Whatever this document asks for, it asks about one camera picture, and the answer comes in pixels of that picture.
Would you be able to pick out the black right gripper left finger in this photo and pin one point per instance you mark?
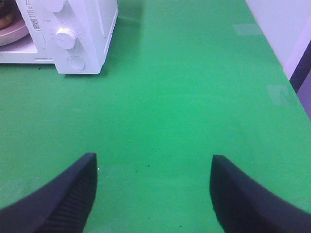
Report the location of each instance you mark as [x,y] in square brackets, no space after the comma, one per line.
[61,206]

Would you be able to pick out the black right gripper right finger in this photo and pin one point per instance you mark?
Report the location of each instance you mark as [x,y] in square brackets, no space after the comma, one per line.
[242,205]

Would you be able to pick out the round white door release button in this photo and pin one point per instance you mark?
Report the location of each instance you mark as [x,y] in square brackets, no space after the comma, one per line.
[76,63]

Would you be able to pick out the pink round plate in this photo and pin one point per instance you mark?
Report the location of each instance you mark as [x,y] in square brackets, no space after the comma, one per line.
[14,32]

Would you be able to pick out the burger with lettuce and cheese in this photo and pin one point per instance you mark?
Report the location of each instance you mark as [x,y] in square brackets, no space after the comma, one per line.
[8,11]

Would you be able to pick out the white microwave oven body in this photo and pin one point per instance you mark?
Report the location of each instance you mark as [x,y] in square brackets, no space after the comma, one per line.
[92,20]

